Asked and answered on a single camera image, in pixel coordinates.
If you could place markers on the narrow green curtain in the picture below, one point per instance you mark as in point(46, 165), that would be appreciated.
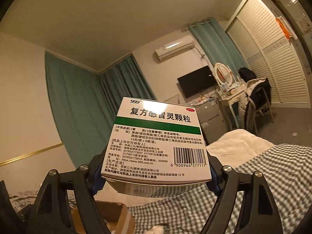
point(214, 43)

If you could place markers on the cream quilt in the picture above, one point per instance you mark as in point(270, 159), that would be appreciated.
point(238, 139)

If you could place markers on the black television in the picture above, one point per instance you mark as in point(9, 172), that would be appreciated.
point(195, 82)

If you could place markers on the green and white medicine box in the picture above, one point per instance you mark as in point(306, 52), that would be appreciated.
point(151, 139)

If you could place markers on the white louvred wardrobe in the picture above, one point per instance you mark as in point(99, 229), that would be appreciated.
point(268, 41)

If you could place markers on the wooden chair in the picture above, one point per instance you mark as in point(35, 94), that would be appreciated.
point(262, 107)

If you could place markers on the white dressing table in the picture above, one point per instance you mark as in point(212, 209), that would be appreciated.
point(229, 97)

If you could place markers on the oval vanity mirror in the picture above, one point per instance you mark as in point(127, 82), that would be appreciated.
point(224, 74)

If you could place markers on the grey cabinet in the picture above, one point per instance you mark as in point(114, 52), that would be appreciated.
point(209, 117)

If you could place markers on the white air conditioner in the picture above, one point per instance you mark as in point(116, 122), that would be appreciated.
point(175, 47)

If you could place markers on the jacket on chair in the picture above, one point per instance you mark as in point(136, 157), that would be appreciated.
point(253, 85)

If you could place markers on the checked blanket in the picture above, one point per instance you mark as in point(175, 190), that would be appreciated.
point(268, 165)

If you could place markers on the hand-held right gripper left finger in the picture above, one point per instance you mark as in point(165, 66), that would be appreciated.
point(97, 175)

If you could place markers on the wide green curtain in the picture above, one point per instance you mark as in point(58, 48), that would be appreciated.
point(80, 107)

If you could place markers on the brown cardboard box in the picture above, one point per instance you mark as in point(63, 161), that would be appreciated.
point(109, 214)

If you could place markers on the black bag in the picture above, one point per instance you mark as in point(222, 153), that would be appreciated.
point(246, 73)

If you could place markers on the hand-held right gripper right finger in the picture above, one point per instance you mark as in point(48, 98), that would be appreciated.
point(214, 179)

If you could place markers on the orange paper sheet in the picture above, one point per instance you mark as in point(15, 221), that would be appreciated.
point(284, 26)

